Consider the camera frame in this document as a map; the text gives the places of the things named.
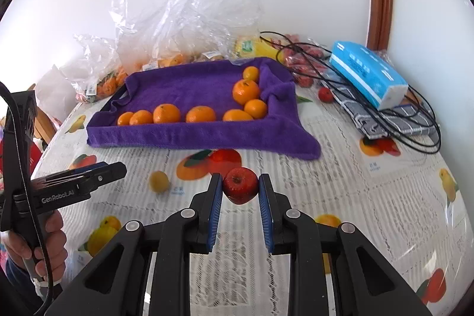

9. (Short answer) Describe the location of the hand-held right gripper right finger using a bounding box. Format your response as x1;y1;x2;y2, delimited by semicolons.
258;173;434;316

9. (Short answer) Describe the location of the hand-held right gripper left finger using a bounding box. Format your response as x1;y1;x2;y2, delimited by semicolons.
44;172;224;316

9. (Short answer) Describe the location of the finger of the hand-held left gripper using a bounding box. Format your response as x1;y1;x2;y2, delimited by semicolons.
31;162;109;180
31;162;127;191

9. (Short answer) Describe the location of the small red apple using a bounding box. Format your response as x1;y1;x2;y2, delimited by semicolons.
222;167;259;206

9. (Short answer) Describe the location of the dark blue tray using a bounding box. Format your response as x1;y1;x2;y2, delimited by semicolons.
100;86;130;114

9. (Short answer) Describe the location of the large bumpy orange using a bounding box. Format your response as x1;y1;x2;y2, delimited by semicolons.
232;79;261;105

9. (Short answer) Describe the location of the small orange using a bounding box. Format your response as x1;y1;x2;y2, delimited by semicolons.
242;66;260;83

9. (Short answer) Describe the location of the bag of brown fruits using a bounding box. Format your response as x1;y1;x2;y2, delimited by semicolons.
196;49;226;62

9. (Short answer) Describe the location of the bag of red fruits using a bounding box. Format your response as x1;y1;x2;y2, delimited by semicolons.
272;36;332;89

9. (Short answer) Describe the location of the person's left hand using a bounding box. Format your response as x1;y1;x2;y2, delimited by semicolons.
0;210;67;283

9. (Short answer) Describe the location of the small yellow fruit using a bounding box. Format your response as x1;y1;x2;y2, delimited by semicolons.
149;170;171;194

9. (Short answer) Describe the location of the wooden chair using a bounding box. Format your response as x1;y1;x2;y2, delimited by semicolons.
31;84;58;146

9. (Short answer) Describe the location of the white printed lace tablecloth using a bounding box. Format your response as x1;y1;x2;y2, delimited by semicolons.
30;79;474;316

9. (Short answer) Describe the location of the plastic bag of small oranges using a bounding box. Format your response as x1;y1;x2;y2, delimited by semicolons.
61;35;128;104

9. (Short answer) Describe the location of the white plastic bag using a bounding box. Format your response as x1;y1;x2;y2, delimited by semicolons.
35;64;80;105

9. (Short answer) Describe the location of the purple towel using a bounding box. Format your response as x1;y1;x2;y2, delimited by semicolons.
86;57;321;162

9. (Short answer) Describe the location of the labelled bag of oranges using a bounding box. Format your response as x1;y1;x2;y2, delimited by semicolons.
141;51;197;71

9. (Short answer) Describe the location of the grey patterned cloth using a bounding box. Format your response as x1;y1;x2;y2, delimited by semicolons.
335;88;439;139

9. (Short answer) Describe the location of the yellow packet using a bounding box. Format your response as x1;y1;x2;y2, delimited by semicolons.
233;36;282;60

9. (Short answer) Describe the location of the blue tissue pack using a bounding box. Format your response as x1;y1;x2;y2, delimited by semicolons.
329;41;409;111

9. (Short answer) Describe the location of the large clear plastic bag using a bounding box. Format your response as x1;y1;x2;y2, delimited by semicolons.
110;0;262;61

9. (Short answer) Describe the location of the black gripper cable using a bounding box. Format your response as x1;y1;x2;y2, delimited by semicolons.
0;81;63;316

